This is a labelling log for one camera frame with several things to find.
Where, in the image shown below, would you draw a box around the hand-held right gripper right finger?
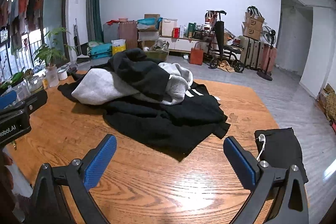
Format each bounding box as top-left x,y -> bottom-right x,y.
223,136 -> 310,224

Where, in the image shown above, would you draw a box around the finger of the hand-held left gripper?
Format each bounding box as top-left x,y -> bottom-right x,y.
0,90 -> 17,110
14,89 -> 48,115

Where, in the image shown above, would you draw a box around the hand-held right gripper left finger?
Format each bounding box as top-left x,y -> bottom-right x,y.
28,134 -> 118,224

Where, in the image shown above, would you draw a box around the row of hanging clothes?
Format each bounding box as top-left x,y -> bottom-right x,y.
0,0 -> 45,56

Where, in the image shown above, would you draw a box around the person's left hand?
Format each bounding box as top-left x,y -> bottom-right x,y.
0,148 -> 14,191

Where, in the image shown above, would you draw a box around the short glass jar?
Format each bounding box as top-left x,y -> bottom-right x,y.
26,76 -> 44,93

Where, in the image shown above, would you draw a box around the green bottle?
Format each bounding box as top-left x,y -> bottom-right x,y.
0,72 -> 24,89

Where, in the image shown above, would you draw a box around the tall glass jar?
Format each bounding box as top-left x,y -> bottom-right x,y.
45,66 -> 59,88

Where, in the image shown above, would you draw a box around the potted green plant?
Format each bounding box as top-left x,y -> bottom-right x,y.
33,27 -> 79,69

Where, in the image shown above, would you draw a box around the grey hoodie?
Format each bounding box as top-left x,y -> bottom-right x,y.
71,62 -> 194,106

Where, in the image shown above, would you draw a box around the teal crate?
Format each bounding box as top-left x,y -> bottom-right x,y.
89,43 -> 113,60

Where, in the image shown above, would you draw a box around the crumpled brown paper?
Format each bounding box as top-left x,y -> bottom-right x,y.
217,60 -> 235,73

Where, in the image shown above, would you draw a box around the yellow and white bag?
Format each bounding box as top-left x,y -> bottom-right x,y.
111,39 -> 127,58

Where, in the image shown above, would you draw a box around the grey suitcase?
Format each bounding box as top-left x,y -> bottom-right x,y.
103,22 -> 120,44

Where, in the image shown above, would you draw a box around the camouflage cloth pile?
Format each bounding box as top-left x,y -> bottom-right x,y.
316,84 -> 336,122

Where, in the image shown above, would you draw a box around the pink suitcase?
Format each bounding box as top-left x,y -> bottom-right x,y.
261,43 -> 278,73

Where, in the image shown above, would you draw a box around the olive suitcase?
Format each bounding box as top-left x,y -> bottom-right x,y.
238,35 -> 264,71

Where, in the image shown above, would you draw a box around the black wheeled scooter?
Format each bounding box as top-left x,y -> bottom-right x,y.
206,10 -> 246,73

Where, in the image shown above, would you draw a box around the orange paper bag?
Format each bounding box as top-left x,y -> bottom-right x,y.
189,43 -> 205,65

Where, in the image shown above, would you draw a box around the brown board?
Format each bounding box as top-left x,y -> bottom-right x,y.
118,21 -> 139,50

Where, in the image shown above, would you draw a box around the green curtain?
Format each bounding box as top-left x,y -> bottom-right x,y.
86,0 -> 105,43

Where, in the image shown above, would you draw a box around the olive green crate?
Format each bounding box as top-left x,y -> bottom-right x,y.
144,48 -> 170,61

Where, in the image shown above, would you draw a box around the printed cardboard box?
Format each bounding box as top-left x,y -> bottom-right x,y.
245,12 -> 265,30
242,22 -> 263,41

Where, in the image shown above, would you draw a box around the white low cabinet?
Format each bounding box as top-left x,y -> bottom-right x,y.
159,35 -> 213,54

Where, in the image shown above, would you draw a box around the black standing fan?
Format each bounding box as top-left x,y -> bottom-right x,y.
257,25 -> 277,81

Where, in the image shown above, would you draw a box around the black umbrella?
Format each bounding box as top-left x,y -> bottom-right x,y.
215,20 -> 226,46

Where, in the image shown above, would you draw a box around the grey wrapped package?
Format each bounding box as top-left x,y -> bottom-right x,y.
138,25 -> 160,42

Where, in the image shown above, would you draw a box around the teal cushion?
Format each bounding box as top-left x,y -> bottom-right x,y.
137,18 -> 156,26

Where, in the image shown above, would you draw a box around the green box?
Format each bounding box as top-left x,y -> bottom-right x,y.
187,22 -> 197,38

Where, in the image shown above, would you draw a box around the hanging tote bags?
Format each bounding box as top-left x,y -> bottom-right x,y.
205,11 -> 218,30

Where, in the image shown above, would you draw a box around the white box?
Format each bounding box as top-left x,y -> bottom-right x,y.
161,18 -> 178,37

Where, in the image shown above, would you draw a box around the black bag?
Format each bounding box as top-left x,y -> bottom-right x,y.
247,6 -> 263,16

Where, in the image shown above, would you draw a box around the folded black drawstring pants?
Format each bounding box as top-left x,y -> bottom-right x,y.
254,127 -> 309,184

